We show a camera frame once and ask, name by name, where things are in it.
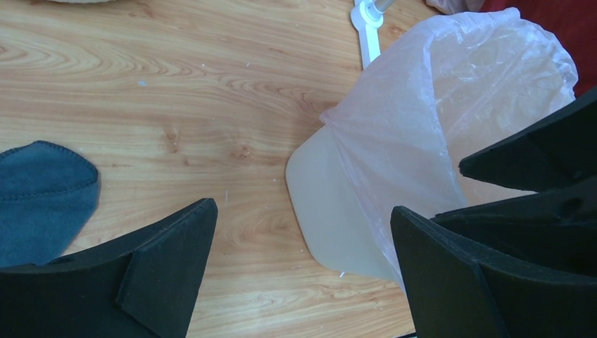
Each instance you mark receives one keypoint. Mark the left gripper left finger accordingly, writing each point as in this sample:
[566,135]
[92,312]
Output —
[142,284]

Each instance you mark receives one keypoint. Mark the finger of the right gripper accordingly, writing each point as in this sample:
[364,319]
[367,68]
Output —
[555,152]
[555,228]

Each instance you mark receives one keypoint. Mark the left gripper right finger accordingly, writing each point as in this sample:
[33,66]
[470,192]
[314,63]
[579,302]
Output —
[457,287]

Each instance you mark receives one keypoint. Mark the pink plastic trash bag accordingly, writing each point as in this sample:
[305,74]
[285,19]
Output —
[450,86]

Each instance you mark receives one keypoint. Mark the beige plastic trash bin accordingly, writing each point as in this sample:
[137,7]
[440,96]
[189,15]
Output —
[332,221]

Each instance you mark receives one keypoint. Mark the red t-shirt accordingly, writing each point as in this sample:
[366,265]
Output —
[573,22]

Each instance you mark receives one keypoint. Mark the grey-blue cloth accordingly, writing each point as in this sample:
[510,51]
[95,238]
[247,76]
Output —
[48,193]

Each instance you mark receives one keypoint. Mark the pink garment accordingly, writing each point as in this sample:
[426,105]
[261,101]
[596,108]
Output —
[450,7]

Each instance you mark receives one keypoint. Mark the clothes rack pole with foot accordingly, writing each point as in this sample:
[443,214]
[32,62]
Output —
[367,16]

